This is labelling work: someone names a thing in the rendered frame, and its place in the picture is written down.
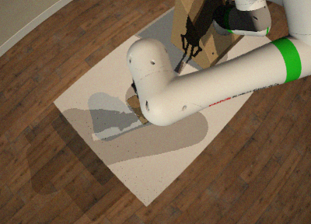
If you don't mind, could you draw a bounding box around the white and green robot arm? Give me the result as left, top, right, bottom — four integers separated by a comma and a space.
127, 0, 311, 126

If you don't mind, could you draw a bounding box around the brown textured mat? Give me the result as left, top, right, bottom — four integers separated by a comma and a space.
127, 95, 149, 125

